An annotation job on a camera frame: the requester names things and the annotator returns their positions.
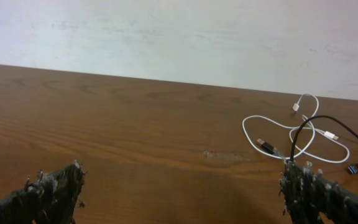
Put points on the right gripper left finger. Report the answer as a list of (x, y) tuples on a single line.
[(52, 198)]

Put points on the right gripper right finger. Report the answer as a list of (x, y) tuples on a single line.
[(308, 196)]

